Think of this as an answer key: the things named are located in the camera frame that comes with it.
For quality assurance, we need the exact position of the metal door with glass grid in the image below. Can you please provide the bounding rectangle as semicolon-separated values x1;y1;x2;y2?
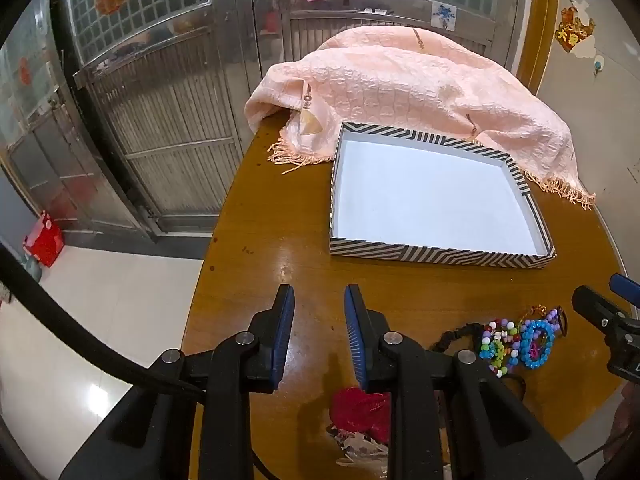
50;0;263;243
250;0;528;83

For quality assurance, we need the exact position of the red gold wall decoration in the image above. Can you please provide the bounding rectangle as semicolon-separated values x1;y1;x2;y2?
554;5;596;54

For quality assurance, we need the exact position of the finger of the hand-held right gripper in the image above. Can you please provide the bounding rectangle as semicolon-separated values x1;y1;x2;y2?
609;274;640;307
572;285;629;334

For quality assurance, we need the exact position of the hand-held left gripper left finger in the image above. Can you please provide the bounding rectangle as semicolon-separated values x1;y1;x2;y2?
60;284;296;480

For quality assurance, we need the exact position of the pink fringed shawl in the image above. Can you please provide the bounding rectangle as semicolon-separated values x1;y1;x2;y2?
244;27;597;210

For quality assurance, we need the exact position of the person's right hand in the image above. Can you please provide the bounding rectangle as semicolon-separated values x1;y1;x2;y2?
603;382;640;463

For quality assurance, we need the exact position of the blue snowflake sticker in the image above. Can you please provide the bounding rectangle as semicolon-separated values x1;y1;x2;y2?
431;2;456;31

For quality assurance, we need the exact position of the multicolour bead bracelet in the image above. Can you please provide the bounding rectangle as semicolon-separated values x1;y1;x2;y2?
479;317;522;357

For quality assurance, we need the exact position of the black scrunchie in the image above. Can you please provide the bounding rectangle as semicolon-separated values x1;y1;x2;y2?
431;323;485;354

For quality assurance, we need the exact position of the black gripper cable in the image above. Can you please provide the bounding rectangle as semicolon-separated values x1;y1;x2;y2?
0;240;206;407

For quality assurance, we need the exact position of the striped shallow box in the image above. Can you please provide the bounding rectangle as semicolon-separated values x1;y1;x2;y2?
329;121;557;270

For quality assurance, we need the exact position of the red bag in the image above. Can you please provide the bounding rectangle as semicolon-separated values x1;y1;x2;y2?
22;210;65;268

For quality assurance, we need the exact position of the thin black cable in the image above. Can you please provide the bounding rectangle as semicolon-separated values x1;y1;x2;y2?
574;442;608;465

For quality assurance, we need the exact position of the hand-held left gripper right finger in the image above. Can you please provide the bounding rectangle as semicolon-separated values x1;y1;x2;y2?
344;284;583;480

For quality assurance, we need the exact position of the red velvet bow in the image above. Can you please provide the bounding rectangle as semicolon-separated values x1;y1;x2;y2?
329;387;392;445

